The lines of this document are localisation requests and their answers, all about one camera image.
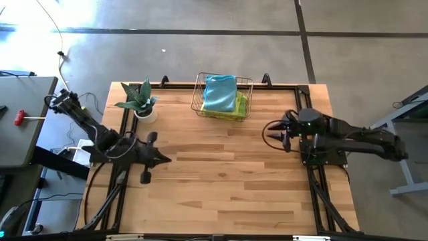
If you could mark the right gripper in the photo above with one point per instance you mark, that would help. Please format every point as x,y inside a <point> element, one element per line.
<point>291,129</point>

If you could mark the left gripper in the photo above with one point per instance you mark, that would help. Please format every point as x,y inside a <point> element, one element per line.
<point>147,157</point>

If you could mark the yellow microfiber towel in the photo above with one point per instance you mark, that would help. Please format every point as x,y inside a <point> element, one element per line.
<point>220,114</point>

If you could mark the teal microfiber towel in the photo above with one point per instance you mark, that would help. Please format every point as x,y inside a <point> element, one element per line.
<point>220,93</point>

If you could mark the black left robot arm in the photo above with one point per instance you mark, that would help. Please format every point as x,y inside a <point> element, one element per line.
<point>100,137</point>

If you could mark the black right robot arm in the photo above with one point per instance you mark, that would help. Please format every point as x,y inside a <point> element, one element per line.
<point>351,137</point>

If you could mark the potted snake plant white pot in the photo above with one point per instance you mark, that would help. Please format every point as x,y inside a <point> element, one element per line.
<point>143,100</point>

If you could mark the white power box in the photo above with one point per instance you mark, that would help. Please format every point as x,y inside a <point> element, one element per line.
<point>78,155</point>

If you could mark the black crossbar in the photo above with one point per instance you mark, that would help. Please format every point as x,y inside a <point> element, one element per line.
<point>60,164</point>

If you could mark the grey metal-leg table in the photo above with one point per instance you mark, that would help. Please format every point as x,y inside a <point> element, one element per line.
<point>406,174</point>

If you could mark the grey side table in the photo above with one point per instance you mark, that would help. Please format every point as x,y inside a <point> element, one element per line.
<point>23,134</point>

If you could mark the black aluminium table frame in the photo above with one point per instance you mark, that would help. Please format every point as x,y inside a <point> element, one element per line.
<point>217,86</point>

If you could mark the silver metal bracket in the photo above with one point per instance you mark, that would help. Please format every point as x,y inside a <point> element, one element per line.
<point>311,238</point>
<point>123,237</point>

